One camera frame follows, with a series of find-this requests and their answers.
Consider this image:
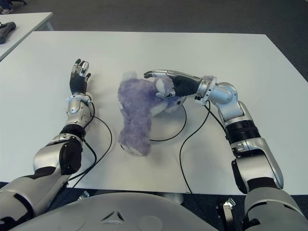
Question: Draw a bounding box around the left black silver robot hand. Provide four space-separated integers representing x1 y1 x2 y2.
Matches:
69 58 91 95

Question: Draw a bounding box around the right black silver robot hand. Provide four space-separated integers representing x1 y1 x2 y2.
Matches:
143 69 203 99

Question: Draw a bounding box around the purple plush bunny doll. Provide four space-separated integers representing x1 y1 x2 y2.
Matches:
117 69 216 157

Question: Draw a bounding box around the white plate with black rim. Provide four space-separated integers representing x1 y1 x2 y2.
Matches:
149 96 188 142

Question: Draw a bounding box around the white side table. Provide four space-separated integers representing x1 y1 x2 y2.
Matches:
0 12 54 61

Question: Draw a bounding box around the black handheld controller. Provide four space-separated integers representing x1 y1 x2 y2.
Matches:
0 21 17 44

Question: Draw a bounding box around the grey robot torso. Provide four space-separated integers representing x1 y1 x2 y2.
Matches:
14 192 217 231

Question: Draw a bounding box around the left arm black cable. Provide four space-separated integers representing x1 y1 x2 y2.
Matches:
48 115 113 210

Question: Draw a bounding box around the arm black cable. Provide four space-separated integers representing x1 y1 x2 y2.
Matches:
48 115 113 210
179 100 212 194

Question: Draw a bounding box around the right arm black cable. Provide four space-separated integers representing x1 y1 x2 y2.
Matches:
179 100 212 194

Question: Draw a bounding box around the grey table pedestal base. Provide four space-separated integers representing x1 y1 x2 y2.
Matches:
158 192 185 205

